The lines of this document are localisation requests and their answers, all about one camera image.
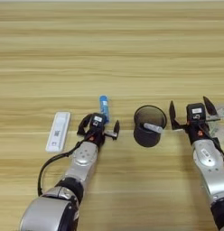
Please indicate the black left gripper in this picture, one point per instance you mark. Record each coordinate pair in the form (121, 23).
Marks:
(97, 136)

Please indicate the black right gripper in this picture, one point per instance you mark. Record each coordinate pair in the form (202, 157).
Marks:
(198, 131)

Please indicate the blue glue stick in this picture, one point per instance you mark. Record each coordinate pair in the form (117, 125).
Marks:
(104, 106)

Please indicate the white rectangular test cassette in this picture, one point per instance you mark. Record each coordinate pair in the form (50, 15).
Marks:
(58, 132)

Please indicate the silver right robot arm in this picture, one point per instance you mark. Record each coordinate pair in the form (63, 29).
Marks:
(211, 168)

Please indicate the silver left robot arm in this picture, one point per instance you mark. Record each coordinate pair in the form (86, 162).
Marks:
(82, 159)

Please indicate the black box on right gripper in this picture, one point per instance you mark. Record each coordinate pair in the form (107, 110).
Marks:
(196, 111)

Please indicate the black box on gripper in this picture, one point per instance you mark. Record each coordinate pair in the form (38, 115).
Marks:
(196, 111)
(98, 119)

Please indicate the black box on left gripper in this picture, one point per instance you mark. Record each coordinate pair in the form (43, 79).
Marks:
(98, 119)

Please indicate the grey white cylinder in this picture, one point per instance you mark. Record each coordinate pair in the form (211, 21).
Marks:
(153, 127)

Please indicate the black mesh pen cup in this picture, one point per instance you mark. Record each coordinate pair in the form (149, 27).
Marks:
(145, 138)

